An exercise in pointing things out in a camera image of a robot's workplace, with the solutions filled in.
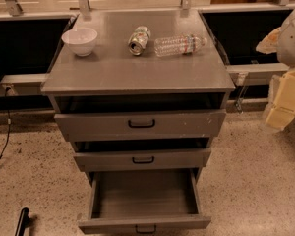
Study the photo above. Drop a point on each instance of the white bowl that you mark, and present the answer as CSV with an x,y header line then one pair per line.
x,y
81,41

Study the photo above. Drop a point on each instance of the metal railing post left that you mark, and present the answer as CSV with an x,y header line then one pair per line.
x,y
13,7

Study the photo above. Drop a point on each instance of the black bar object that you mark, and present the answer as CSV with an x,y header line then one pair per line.
x,y
22,222

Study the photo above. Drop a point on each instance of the crushed soda can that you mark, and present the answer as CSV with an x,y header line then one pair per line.
x,y
138,40

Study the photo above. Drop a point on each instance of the grey drawer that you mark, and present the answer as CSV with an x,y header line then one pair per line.
x,y
143,202
140,125
142,160

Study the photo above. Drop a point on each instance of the clear plastic water bottle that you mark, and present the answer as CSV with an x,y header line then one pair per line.
x,y
176,45

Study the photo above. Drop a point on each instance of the grey drawer cabinet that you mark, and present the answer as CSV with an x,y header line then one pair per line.
x,y
112,80

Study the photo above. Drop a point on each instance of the grey top drawer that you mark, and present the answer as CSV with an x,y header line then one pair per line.
x,y
140,125

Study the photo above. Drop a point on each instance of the grey middle drawer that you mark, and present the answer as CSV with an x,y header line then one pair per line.
x,y
142,160

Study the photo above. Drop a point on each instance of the grey bottom drawer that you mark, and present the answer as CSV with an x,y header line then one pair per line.
x,y
143,202

